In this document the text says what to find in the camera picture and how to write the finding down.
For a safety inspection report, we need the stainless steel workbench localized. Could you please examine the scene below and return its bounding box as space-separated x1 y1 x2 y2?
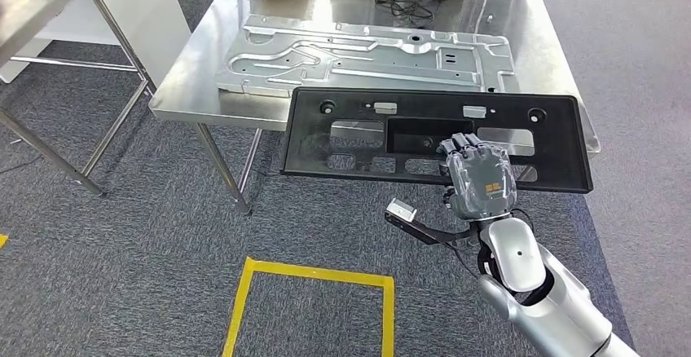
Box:
148 0 601 216

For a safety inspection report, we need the stamped silver metal panel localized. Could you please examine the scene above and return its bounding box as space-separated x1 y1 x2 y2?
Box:
214 13 522 99

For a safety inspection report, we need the pale wrist camera on bracket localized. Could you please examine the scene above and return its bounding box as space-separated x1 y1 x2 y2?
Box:
384 197 482 248

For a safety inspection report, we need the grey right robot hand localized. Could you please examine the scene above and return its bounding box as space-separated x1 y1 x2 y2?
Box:
436 131 518 222

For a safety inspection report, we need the black plastic license plate frame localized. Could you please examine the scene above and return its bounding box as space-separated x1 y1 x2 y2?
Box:
279 86 594 195

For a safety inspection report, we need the white panel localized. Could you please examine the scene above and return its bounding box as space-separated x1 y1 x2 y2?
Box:
0 0 191 92

